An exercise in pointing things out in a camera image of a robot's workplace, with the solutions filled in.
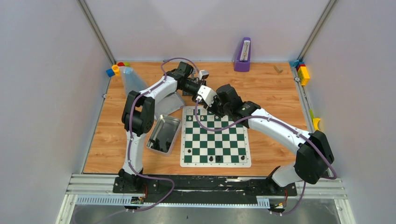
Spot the green white chess mat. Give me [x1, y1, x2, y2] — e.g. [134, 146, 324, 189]
[180, 106, 252, 168]

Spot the metal tin with black pieces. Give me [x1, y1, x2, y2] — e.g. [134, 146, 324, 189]
[146, 114, 182, 156]

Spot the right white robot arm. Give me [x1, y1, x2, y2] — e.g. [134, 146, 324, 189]
[205, 84, 334, 195]

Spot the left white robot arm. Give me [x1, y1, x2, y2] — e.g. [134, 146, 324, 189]
[118, 62, 208, 193]

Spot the metal tin lid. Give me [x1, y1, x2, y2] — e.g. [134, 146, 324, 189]
[154, 92, 185, 120]

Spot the purple metronome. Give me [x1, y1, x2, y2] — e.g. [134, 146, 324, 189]
[233, 37, 251, 72]

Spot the translucent blue plastic container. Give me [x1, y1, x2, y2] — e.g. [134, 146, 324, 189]
[120, 66, 148, 96]

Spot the small wooden block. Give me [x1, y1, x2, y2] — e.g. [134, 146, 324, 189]
[274, 65, 283, 74]

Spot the colourful toy blocks left corner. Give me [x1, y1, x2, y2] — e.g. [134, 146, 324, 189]
[106, 62, 130, 77]

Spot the yellow toy block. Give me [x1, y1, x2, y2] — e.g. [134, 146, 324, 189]
[297, 66, 310, 86]

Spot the yellow curved toy piece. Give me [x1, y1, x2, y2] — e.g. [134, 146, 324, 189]
[312, 118, 321, 131]

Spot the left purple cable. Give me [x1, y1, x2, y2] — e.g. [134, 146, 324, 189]
[71, 57, 200, 224]

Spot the purple cable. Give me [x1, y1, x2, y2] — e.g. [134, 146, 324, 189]
[71, 57, 200, 224]
[194, 98, 338, 216]

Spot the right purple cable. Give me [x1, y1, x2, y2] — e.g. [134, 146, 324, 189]
[194, 98, 338, 216]

